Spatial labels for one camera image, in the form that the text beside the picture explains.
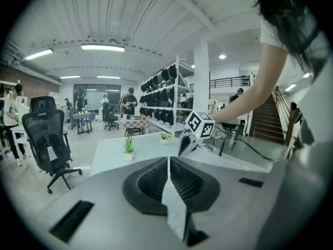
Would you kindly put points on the person's right forearm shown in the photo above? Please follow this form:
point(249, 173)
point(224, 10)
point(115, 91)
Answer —
point(247, 92)

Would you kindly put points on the black mesh office chair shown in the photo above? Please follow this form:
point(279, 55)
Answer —
point(44, 129)

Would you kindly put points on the round ceiling light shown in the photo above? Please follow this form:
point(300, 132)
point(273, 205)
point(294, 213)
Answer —
point(222, 56)

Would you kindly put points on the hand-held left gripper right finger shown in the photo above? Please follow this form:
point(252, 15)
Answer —
point(226, 204)

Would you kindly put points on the teal booklet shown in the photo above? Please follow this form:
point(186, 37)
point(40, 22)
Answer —
point(209, 147)

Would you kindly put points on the black balcony railing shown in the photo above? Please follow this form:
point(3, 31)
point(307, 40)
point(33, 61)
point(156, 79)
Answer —
point(229, 80)

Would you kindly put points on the spiky green potted plant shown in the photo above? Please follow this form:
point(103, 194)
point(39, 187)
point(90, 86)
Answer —
point(129, 146)

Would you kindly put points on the leafy green potted plant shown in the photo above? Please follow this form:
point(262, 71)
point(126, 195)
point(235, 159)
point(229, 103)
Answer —
point(165, 136)

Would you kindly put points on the dark glass partition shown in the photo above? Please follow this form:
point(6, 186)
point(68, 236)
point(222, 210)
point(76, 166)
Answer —
point(93, 92)

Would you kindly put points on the white shelving rack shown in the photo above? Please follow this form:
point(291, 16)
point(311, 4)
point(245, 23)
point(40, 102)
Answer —
point(177, 92)

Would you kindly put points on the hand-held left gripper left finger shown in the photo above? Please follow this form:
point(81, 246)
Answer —
point(109, 210)

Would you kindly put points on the long ceiling light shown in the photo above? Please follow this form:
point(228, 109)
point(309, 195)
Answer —
point(39, 54)
point(102, 47)
point(290, 87)
point(108, 77)
point(69, 77)

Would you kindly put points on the grey chair black legs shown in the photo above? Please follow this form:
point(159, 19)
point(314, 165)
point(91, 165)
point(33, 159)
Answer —
point(229, 126)

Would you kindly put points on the white desk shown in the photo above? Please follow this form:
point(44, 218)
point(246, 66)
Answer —
point(18, 137)

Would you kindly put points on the brown staircase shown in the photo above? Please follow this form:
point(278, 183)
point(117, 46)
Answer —
point(268, 121)

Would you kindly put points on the checkered cloth table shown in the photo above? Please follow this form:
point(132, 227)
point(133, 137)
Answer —
point(135, 124)

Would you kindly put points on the black metal bench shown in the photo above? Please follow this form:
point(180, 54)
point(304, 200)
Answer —
point(134, 132)

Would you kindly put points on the rows of black bags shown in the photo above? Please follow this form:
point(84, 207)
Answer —
point(161, 95)

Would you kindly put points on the small black office chair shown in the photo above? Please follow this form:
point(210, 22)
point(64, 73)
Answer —
point(112, 118)

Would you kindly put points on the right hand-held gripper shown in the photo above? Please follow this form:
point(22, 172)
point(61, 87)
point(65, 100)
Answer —
point(200, 124)

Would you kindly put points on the small blue-cloth table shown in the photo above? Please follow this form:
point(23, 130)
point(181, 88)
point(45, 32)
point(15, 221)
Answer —
point(83, 116)

